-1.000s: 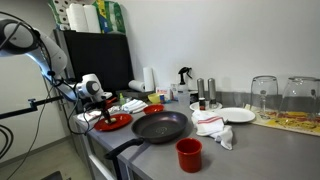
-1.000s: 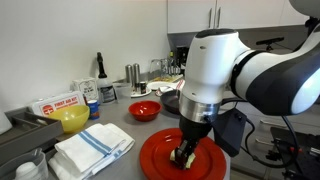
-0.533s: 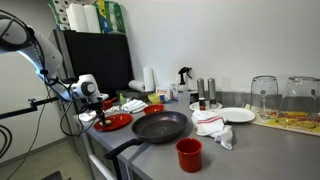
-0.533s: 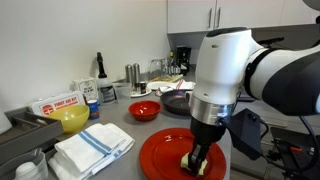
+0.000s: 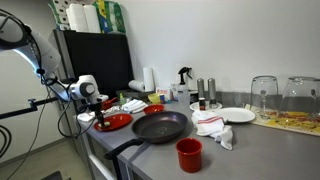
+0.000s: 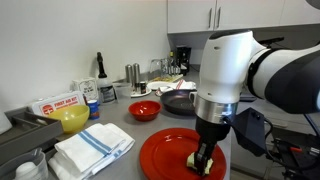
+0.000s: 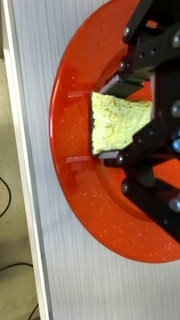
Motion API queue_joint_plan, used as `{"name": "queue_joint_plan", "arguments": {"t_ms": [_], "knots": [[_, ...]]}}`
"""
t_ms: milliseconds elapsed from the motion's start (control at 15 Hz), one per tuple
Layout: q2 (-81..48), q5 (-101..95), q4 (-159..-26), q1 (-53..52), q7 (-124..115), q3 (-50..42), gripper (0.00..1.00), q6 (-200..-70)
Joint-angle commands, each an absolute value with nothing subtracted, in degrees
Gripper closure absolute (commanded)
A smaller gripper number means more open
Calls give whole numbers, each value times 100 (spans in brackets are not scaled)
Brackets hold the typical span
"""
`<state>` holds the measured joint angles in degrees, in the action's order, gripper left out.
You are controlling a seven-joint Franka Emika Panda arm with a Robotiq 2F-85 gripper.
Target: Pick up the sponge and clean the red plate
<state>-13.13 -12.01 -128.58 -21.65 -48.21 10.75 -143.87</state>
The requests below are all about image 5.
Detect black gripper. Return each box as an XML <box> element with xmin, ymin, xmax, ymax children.
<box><xmin>87</xmin><ymin>101</ymin><xmax>108</xmax><ymax>128</ymax></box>

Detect large red plate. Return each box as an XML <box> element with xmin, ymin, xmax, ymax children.
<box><xmin>93</xmin><ymin>113</ymin><xmax>134</xmax><ymax>132</ymax></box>

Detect small white plate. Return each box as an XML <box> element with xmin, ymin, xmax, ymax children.
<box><xmin>189</xmin><ymin>100</ymin><xmax>223</xmax><ymax>112</ymax></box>

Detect large white plate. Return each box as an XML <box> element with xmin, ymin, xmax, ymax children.
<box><xmin>214</xmin><ymin>106</ymin><xmax>257</xmax><ymax>124</ymax></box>

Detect plain white cloth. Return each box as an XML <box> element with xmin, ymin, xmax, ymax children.
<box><xmin>76</xmin><ymin>105</ymin><xmax>121</xmax><ymax>123</ymax></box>

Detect small green bottle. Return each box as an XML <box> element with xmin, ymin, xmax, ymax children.
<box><xmin>118</xmin><ymin>92</ymin><xmax>127</xmax><ymax>107</ymax></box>

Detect white towel blue stripes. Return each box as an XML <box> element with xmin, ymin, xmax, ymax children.
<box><xmin>120</xmin><ymin>98</ymin><xmax>149</xmax><ymax>114</ymax></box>

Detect grey counter drawer unit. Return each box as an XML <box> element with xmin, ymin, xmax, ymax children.
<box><xmin>73</xmin><ymin>118</ymin><xmax>144</xmax><ymax>180</ymax></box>

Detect grey tray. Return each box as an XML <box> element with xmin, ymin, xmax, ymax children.
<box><xmin>115</xmin><ymin>88</ymin><xmax>156</xmax><ymax>101</ymax></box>

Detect white paper towel roll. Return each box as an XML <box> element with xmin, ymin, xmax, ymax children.
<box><xmin>143</xmin><ymin>66</ymin><xmax>155</xmax><ymax>93</ymax></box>
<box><xmin>128</xmin><ymin>79</ymin><xmax>147</xmax><ymax>93</ymax></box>

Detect red bowl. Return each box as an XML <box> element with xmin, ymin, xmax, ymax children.
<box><xmin>143</xmin><ymin>103</ymin><xmax>165</xmax><ymax>116</ymax></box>

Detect yellow-green bowl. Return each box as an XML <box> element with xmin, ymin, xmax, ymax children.
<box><xmin>147</xmin><ymin>92</ymin><xmax>163</xmax><ymax>105</ymax></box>

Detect black frying pan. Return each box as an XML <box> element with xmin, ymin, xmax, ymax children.
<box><xmin>103</xmin><ymin>110</ymin><xmax>189</xmax><ymax>160</ymax></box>

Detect black cabinet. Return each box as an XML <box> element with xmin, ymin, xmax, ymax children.
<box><xmin>53</xmin><ymin>29</ymin><xmax>135</xmax><ymax>113</ymax></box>

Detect black equipment stand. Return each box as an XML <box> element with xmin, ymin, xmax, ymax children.
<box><xmin>39</xmin><ymin>170</ymin><xmax>73</xmax><ymax>180</ymax></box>

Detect small white box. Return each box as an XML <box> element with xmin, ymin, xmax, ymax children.
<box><xmin>169</xmin><ymin>83</ymin><xmax>179</xmax><ymax>101</ymax></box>

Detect spray bottle black nozzle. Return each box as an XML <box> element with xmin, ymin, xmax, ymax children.
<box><xmin>177</xmin><ymin>66</ymin><xmax>193</xmax><ymax>106</ymax></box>

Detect red cup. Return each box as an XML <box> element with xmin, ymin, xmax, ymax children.
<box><xmin>175</xmin><ymin>137</ymin><xmax>203</xmax><ymax>174</ymax></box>

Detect tall white paper roll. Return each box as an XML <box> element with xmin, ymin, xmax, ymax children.
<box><xmin>65</xmin><ymin>3</ymin><xmax>89</xmax><ymax>33</ymax></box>
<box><xmin>83</xmin><ymin>4</ymin><xmax>102</xmax><ymax>34</ymax></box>

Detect green package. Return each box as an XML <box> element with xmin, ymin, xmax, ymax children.
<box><xmin>92</xmin><ymin>0</ymin><xmax>127</xmax><ymax>35</ymax></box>

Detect steel shaker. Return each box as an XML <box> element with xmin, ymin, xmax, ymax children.
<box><xmin>207</xmin><ymin>77</ymin><xmax>218</xmax><ymax>109</ymax></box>
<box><xmin>196</xmin><ymin>77</ymin><xmax>206</xmax><ymax>101</ymax></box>

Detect white towel red stripes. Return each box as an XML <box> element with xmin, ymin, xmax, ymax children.
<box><xmin>190</xmin><ymin>109</ymin><xmax>234</xmax><ymax>151</ymax></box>

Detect toilet paper pack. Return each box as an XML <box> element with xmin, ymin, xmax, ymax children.
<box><xmin>48</xmin><ymin>0</ymin><xmax>71</xmax><ymax>32</ymax></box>

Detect clear wine glass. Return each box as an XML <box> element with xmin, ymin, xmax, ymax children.
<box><xmin>249</xmin><ymin>75</ymin><xmax>280</xmax><ymax>119</ymax></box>

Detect upturned glass pitcher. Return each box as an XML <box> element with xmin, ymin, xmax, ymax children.
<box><xmin>279</xmin><ymin>76</ymin><xmax>320</xmax><ymax>123</ymax></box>

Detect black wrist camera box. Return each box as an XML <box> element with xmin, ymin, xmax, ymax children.
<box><xmin>75</xmin><ymin>103</ymin><xmax>95</xmax><ymax>115</ymax></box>

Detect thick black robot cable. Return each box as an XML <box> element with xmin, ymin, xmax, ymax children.
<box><xmin>57</xmin><ymin>98</ymin><xmax>98</xmax><ymax>139</ymax></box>

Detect thin black cable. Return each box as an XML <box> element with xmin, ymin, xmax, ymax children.
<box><xmin>5</xmin><ymin>88</ymin><xmax>51</xmax><ymax>180</ymax></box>

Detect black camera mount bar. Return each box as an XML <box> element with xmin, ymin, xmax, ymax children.
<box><xmin>0</xmin><ymin>96</ymin><xmax>59</xmax><ymax>120</ymax></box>

